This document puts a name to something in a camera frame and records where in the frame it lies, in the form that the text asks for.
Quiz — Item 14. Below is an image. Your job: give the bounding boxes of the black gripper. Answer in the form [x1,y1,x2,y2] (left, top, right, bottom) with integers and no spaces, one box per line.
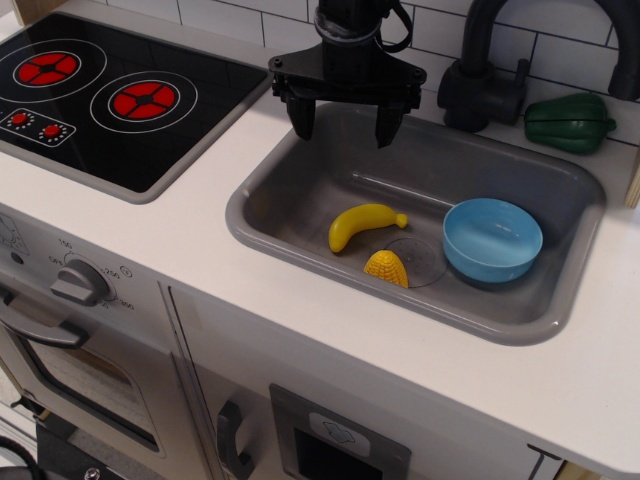
[269,42,426,148]

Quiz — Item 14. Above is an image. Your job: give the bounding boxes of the yellow toy corn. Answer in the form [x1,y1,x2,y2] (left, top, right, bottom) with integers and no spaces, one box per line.
[363,250,409,288]

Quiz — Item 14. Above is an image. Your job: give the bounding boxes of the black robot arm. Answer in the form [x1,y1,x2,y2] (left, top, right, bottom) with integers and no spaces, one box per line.
[269,1,427,148]

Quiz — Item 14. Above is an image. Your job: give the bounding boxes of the grey toy sink basin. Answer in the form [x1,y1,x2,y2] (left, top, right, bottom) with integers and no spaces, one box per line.
[226,103,606,345]

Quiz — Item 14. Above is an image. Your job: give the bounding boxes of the blue plastic bowl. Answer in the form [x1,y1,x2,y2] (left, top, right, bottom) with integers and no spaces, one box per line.
[442,198,543,283]

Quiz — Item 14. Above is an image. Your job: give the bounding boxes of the yellow toy banana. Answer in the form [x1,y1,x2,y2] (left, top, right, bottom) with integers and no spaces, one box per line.
[328,203,409,253]

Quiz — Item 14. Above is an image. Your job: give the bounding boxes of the black toy faucet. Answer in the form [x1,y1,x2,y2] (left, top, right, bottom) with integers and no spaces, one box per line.
[437,0,639,133]

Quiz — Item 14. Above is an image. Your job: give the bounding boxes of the black toy stove top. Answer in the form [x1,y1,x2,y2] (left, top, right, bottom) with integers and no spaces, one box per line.
[1,13,271,204]

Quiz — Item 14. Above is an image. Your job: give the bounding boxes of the green toy bell pepper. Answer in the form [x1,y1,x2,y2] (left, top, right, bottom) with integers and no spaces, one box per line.
[524,93,617,155]

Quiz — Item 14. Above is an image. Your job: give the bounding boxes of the grey oven knob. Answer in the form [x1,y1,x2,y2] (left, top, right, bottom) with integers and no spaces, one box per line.
[50,259,110,306]

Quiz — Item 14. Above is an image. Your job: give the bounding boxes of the grey dishwasher panel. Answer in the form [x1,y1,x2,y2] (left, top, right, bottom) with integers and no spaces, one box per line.
[269,384,411,480]

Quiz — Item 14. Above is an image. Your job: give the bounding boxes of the toy oven door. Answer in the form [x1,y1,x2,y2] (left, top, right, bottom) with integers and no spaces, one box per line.
[0,269,201,480]

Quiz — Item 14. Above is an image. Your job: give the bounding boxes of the grey cabinet door handle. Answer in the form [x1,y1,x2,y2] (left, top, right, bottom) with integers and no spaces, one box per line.
[216,401,255,480]

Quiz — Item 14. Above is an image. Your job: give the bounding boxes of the grey oven door handle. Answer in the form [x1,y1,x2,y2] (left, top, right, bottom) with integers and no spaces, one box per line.
[1,286,90,349]

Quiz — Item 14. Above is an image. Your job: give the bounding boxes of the black cable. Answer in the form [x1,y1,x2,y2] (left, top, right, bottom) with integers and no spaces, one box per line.
[0,433,56,480]

